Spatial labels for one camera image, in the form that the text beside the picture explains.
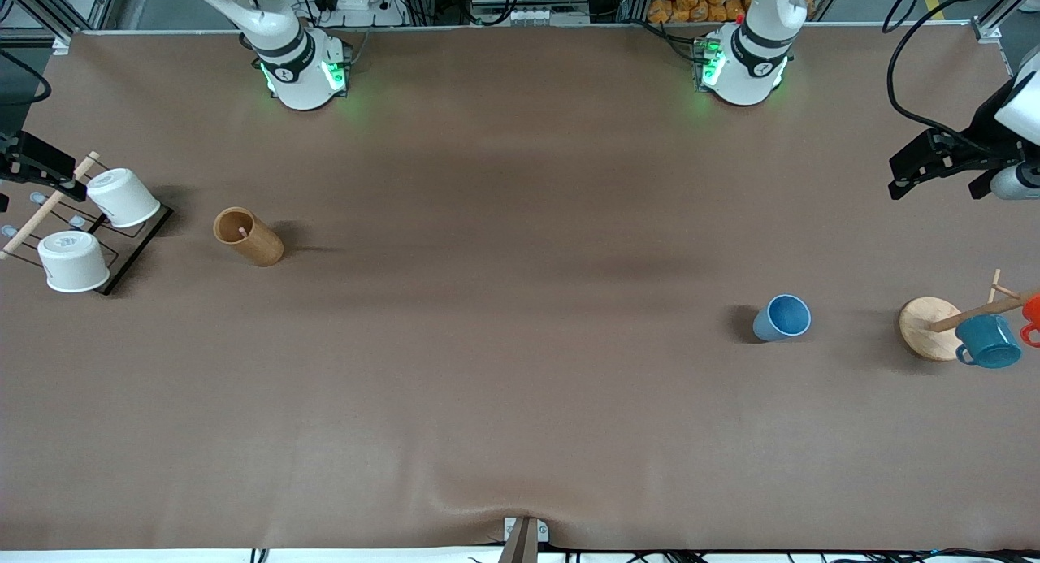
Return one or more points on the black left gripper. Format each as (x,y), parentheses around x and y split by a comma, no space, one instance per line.
(977,140)

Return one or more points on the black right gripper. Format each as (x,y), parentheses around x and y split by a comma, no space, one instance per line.
(32,161)

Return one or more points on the blue plastic cup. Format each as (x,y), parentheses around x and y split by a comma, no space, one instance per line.
(782,319)

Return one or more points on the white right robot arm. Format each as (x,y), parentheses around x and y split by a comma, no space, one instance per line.
(301,84)

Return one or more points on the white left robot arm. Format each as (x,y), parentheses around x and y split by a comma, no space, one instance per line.
(747,75)

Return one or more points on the white paper cup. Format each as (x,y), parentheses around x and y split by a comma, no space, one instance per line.
(126,197)
(73,262)

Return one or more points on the brown wooden chopstick holder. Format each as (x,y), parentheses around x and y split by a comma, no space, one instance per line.
(256,246)

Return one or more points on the wooden rack rod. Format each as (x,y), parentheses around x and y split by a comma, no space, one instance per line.
(41,214)

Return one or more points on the wooden mug tree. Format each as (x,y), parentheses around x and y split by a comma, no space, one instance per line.
(926,327)

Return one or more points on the orange ceramic mug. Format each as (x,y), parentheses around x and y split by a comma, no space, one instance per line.
(1033,311)

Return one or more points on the teal ceramic mug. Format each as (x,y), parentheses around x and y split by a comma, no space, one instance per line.
(990,342)

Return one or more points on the orange bread pile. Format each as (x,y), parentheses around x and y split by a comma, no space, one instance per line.
(699,2)

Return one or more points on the white power strip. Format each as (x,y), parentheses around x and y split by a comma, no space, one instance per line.
(357,6)

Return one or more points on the aluminium frame post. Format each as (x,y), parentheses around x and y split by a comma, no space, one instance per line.
(1003,10)
(49,10)

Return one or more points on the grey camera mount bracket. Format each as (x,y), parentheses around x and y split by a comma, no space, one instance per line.
(524,539)

